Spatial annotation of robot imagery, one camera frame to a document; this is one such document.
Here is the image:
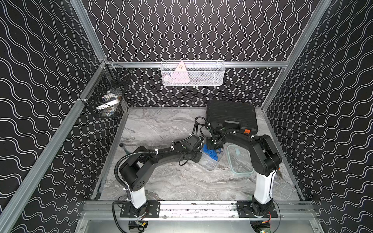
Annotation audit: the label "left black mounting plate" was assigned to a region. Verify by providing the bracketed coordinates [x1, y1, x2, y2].
[119, 201, 161, 218]

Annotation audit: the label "black wire mesh basket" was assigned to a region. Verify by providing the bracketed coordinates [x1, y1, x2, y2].
[83, 64, 134, 118]

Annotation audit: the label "white items in black basket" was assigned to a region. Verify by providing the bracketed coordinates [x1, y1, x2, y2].
[96, 90, 122, 117]

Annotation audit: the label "white wire wall basket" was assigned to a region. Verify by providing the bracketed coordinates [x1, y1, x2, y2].
[160, 60, 225, 86]

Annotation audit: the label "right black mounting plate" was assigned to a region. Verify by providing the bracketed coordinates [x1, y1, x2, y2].
[236, 201, 278, 218]

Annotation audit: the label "clear green-rimmed box lid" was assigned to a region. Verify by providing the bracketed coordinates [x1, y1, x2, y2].
[227, 144, 254, 176]

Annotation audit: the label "black plastic tool case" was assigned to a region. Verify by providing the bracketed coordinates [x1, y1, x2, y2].
[206, 100, 258, 135]

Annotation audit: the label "blue cleaning cloth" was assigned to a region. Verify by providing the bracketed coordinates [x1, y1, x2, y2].
[202, 144, 223, 161]

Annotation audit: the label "pink triangular card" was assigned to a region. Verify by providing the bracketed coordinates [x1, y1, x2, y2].
[171, 61, 190, 84]

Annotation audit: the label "black mounting plate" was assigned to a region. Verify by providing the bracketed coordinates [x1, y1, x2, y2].
[119, 201, 161, 218]
[236, 201, 278, 218]

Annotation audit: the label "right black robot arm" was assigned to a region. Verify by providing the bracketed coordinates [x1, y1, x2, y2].
[206, 122, 282, 205]

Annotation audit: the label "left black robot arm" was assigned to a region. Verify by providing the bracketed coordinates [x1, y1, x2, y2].
[114, 135, 204, 209]

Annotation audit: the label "clear plastic lunch box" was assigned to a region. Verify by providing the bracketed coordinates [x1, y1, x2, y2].
[197, 149, 224, 172]

